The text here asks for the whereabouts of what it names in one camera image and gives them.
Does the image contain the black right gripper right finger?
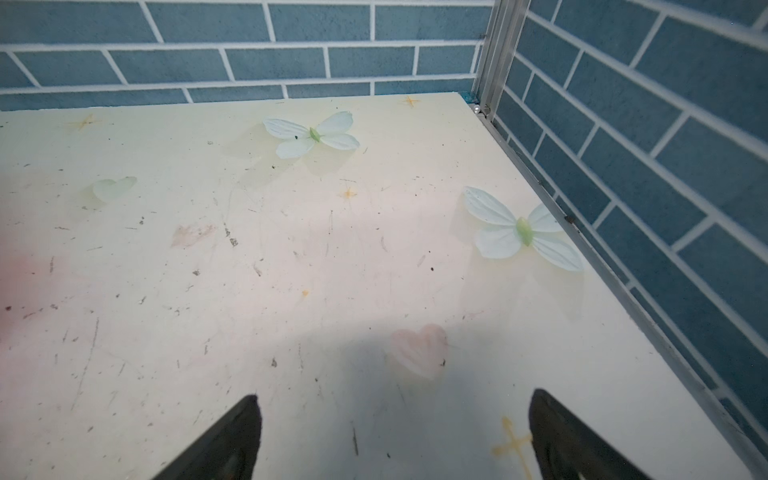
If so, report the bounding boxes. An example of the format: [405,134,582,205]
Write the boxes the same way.
[528,388,649,480]

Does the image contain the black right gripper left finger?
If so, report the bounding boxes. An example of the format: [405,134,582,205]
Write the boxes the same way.
[154,394,263,480]

